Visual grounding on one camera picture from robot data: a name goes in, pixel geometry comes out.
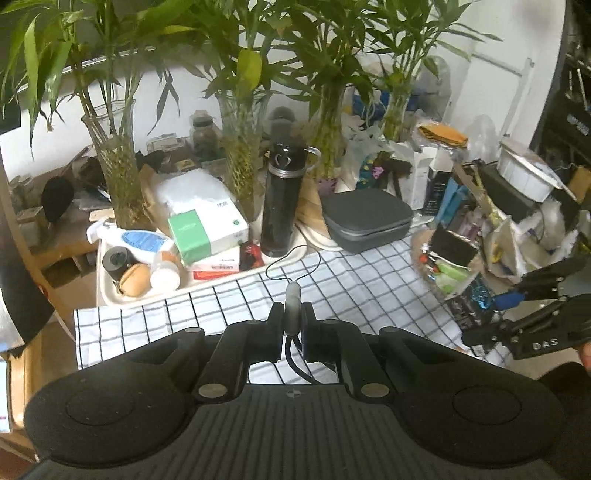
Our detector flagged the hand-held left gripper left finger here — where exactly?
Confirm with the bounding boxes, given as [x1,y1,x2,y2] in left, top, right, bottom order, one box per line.
[171,302,286,403]

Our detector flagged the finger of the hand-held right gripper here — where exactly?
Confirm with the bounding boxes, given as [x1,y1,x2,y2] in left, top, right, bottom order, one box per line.
[462,300,571,346]
[494,256,589,311]

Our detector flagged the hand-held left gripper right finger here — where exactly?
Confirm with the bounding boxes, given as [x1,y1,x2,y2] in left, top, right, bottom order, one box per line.
[300,301,419,403]

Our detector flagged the black cable grey plug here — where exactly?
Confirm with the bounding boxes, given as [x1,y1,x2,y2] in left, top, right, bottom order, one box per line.
[265,244,324,384]

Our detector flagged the black blue foil packet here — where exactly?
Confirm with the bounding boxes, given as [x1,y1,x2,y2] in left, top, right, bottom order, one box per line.
[445,277,504,333]

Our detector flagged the person's right forearm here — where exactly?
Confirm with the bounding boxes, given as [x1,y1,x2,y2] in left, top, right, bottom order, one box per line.
[538,362,591,467]

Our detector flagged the green wipes packs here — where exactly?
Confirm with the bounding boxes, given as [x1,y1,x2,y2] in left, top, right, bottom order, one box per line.
[434,261,469,296]

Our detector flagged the white black checkered tablecloth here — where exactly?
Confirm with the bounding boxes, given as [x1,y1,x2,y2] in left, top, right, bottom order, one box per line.
[74,235,513,386]

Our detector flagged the black square card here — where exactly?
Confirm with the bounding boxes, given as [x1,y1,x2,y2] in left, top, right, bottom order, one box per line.
[429,228,478,266]

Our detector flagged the red white flat box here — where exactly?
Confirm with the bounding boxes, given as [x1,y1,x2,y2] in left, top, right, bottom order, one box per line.
[189,247,241,282]

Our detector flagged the blue carton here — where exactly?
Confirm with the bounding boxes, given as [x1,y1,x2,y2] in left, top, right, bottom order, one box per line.
[436,178,462,227]

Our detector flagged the green white tissue box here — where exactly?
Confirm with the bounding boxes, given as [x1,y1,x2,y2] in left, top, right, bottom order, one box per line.
[167,203,249,266]

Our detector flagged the white round jar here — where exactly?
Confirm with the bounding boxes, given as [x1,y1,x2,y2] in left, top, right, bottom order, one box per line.
[150,261,181,291]

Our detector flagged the black thermos bottle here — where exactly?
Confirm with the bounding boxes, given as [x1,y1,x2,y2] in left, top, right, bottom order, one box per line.
[260,141,321,258]

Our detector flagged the black carton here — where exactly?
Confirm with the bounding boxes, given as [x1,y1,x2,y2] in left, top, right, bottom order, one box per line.
[422,171,453,215]

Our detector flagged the brown paper bag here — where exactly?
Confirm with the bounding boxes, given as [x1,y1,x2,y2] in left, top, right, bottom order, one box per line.
[295,178,331,238]

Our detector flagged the grey zip case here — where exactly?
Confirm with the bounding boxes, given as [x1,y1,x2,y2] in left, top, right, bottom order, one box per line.
[320,189,414,256]

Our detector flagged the white round container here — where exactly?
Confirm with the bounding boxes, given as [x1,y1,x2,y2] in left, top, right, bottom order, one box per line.
[498,138,561,201]

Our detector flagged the tan coin pouch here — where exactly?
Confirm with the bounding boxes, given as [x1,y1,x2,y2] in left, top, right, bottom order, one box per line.
[120,263,152,297]

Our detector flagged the white carton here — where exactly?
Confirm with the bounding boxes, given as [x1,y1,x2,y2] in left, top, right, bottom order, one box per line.
[409,148,437,210]

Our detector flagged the white plastic package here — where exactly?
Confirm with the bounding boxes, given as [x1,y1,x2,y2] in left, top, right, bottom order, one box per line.
[150,168,232,217]

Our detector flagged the black mini tripod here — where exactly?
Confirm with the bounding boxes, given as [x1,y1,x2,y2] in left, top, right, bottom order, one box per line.
[376,159,411,199]

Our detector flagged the bamboo in glass vase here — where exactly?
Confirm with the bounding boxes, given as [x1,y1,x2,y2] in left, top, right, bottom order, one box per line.
[365,0,504,141]
[185,0,296,217]
[0,0,185,230]
[277,0,370,181]

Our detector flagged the black tape roll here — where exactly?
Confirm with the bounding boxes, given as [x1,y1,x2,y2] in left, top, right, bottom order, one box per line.
[102,246,130,280]

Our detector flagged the printed plastic bag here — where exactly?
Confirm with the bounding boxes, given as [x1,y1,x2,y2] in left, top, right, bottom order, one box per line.
[358,154,386,188]

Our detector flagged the yellow orange pouch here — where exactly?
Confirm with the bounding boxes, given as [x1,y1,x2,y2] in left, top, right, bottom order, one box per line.
[418,122,469,148]

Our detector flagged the dark glass jar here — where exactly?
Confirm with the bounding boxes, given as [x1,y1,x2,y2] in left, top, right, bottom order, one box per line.
[191,111,220,160]

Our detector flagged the wooden shelf unit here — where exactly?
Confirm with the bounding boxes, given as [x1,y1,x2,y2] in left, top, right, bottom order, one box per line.
[9,148,116,273]

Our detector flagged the black oval object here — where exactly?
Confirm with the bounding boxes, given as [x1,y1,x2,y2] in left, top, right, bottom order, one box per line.
[41,176,75,222]

